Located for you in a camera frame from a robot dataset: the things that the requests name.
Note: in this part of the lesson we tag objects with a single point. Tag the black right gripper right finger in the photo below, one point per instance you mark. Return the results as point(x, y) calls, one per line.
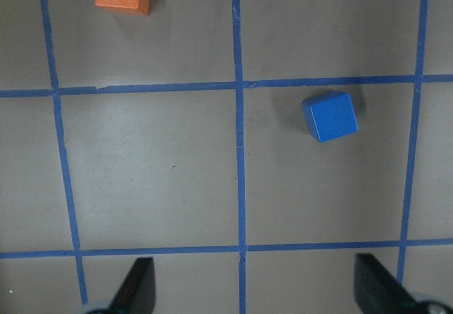
point(377, 291)

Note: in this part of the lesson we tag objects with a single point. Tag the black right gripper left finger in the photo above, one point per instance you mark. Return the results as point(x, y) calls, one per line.
point(137, 293)

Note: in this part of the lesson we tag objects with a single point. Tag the blue wooden block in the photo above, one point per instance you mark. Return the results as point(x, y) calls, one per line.
point(330, 116)

